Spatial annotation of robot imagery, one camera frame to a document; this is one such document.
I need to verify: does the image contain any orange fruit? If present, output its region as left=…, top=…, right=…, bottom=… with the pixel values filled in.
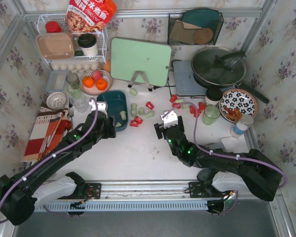
left=82, top=76, right=94, bottom=88
left=95, top=78, right=108, bottom=91

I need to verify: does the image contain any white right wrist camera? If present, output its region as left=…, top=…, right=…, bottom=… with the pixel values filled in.
left=160, top=111, right=178, bottom=128

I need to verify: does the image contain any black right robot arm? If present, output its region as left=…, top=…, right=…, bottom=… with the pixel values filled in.
left=154, top=117, right=287, bottom=201

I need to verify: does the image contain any white wire rack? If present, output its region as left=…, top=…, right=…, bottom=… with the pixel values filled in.
left=37, top=13, right=108, bottom=64

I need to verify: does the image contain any red capsule by cooker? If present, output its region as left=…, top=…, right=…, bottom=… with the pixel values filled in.
left=170, top=94, right=177, bottom=103

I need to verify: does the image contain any black mesh organizer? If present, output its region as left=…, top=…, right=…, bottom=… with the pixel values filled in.
left=167, top=12, right=224, bottom=45

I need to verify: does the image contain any fruit bowl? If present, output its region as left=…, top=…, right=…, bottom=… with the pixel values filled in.
left=79, top=70, right=113, bottom=96

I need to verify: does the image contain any red capsule center top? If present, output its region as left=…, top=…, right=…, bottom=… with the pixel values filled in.
left=146, top=102, right=154, bottom=110

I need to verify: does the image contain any clear food container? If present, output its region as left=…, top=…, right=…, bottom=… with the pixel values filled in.
left=46, top=70, right=68, bottom=94

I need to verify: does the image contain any floral blue plate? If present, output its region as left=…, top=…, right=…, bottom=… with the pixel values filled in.
left=218, top=89, right=258, bottom=123

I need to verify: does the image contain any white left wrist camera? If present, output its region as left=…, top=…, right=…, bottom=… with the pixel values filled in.
left=89, top=97, right=108, bottom=115

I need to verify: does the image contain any orange behind board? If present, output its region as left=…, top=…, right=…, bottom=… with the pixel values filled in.
left=104, top=59, right=111, bottom=73

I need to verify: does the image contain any metal fork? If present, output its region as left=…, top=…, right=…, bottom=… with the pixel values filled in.
left=69, top=98, right=74, bottom=118

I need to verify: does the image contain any white strainer basket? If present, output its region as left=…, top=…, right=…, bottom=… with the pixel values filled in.
left=46, top=92, right=67, bottom=110

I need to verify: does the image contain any teal storage basket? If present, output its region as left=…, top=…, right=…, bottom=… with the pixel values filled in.
left=97, top=90, right=128, bottom=132

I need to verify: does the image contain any green cutting board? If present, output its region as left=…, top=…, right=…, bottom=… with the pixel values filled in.
left=111, top=38, right=172, bottom=87

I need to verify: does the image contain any clear glass cup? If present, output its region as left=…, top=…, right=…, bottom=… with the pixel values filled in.
left=72, top=94, right=89, bottom=113

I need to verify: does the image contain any beige plastic tray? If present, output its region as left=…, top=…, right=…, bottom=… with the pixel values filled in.
left=36, top=32, right=76, bottom=60

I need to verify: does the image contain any teal plate in organizer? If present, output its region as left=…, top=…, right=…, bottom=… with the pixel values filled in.
left=182, top=8, right=220, bottom=32

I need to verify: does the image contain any white bottle grey cap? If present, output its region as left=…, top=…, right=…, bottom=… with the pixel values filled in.
left=230, top=115, right=254, bottom=138

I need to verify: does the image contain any black frying pan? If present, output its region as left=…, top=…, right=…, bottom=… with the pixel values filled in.
left=191, top=46, right=269, bottom=104

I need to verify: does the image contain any white scoop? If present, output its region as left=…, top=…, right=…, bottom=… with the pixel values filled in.
left=205, top=137, right=249, bottom=153

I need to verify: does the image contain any red capsule right middle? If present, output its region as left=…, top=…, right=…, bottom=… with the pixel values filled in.
left=172, top=103, right=181, bottom=109

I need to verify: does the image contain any orange fruit left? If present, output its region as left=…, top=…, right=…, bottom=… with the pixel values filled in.
left=82, top=76, right=94, bottom=88

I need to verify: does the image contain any patterned orange cloth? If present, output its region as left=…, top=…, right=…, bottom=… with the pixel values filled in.
left=22, top=103, right=71, bottom=162

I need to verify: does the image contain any green glass jar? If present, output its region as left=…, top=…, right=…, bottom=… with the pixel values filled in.
left=66, top=73, right=81, bottom=99

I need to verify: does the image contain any white black-lid coffee cup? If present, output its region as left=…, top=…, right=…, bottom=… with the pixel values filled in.
left=77, top=33, right=98, bottom=56

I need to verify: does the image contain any red snack bag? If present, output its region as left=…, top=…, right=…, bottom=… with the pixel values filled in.
left=65, top=0, right=117, bottom=33

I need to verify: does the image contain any black-lid white jar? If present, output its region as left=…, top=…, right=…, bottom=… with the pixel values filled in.
left=205, top=87, right=222, bottom=107

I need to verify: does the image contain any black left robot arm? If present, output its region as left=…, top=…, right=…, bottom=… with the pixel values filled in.
left=0, top=111, right=116, bottom=226

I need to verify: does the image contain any orange fruit right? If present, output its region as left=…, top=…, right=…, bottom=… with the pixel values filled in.
left=95, top=78, right=108, bottom=91

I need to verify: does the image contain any red lid jar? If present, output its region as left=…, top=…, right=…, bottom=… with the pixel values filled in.
left=45, top=21, right=62, bottom=33

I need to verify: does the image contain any red capsule left lower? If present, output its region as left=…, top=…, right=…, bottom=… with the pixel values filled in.
left=130, top=120, right=139, bottom=127

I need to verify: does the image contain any red apple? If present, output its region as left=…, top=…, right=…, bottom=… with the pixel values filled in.
left=92, top=70, right=103, bottom=80

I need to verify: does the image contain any round cork coaster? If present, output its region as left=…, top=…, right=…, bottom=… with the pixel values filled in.
left=193, top=28, right=214, bottom=44

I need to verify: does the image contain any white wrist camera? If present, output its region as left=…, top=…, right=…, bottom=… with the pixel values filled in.
left=160, top=111, right=178, bottom=128
left=89, top=97, right=108, bottom=115

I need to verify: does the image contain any grey induction cooker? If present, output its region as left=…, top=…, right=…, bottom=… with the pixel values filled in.
left=172, top=60, right=207, bottom=97

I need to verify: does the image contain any green plastic cup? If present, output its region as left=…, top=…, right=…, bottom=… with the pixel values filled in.
left=202, top=105, right=220, bottom=125

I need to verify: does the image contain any egg carton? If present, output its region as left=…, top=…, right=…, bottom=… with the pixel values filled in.
left=50, top=62, right=101, bottom=73

